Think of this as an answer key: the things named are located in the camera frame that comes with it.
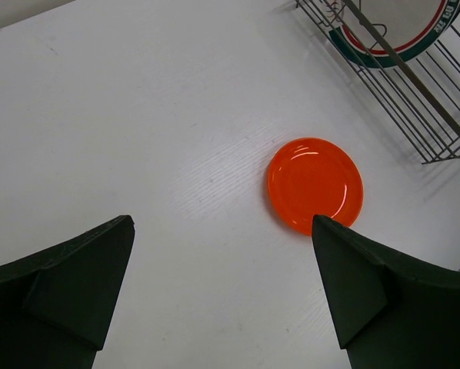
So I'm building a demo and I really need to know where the wire dish rack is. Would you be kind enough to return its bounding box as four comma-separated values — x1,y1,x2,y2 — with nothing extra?
293,0,460,274

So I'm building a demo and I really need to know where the green red rimmed white plate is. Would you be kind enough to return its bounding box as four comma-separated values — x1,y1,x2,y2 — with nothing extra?
322,0,460,69

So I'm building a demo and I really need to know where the orange plastic plate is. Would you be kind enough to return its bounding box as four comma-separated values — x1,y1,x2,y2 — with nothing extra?
266,138,364,236

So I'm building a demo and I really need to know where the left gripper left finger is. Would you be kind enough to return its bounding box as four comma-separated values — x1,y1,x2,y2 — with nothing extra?
0,215,135,368

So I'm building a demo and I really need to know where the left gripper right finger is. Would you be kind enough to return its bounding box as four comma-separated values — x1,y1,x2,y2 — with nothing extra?
312,215,460,368

